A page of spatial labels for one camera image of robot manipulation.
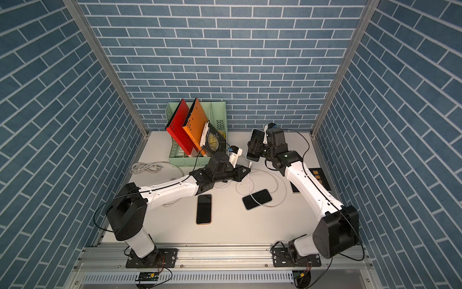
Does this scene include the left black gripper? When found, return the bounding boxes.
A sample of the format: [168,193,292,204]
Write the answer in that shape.
[212,164,251,183]

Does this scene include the black phone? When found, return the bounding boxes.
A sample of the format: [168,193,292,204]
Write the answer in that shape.
[246,129,265,162]

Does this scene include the phone with orange case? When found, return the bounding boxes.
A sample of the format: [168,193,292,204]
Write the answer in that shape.
[196,194,212,225]

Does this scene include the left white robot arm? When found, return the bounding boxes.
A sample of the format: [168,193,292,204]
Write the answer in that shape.
[106,152,251,259]

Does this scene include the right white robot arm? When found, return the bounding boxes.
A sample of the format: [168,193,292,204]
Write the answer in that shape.
[261,123,360,259]

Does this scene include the phone with green case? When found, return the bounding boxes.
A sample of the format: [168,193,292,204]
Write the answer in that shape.
[242,189,273,211]

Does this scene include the black book in rack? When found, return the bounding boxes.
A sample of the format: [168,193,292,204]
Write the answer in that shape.
[200,121,226,157]

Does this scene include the black book gold lettering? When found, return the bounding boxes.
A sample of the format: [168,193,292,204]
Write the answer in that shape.
[291,168,332,194]

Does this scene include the orange folder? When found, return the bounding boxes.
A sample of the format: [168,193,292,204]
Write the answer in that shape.
[182,98,208,155]

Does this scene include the green file organizer rack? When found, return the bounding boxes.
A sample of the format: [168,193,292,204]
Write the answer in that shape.
[165,100,229,167]

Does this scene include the red folder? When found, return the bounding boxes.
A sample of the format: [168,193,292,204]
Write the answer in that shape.
[166,99,198,157]

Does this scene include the small green circuit board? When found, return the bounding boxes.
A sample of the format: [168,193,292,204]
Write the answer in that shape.
[135,272,160,283]

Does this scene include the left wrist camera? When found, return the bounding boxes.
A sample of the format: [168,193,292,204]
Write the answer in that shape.
[229,146,243,168]

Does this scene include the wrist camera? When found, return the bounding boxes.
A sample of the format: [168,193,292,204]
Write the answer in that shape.
[263,123,277,144]
[229,146,243,168]

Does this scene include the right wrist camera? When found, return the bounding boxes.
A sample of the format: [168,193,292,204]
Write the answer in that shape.
[263,123,277,144]

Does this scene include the grey power strip cord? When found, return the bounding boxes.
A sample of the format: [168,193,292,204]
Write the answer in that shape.
[129,161,170,175]

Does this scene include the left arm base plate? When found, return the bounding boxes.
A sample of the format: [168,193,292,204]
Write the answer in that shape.
[125,248,178,269]

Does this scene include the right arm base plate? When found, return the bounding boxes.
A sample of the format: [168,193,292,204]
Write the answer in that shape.
[270,248,322,267]

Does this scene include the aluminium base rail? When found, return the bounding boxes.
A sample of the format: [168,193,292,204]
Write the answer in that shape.
[65,243,381,289]

